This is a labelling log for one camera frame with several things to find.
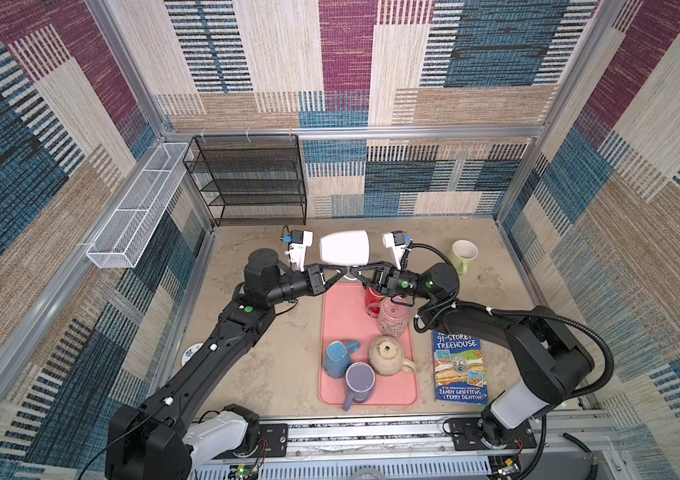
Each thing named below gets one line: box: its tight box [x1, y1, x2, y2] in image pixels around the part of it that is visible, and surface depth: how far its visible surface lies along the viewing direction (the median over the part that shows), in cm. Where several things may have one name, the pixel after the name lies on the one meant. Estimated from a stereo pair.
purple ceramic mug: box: [342, 361, 376, 411], surface depth 76 cm
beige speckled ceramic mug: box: [368, 335, 417, 377], surface depth 81 cm
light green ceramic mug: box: [449, 239, 479, 276], surface depth 99 cm
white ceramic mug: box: [319, 230, 370, 266], surface depth 68 cm
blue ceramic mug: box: [323, 340, 361, 379], surface depth 79 cm
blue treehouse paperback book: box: [432, 330, 489, 405], surface depth 83 cm
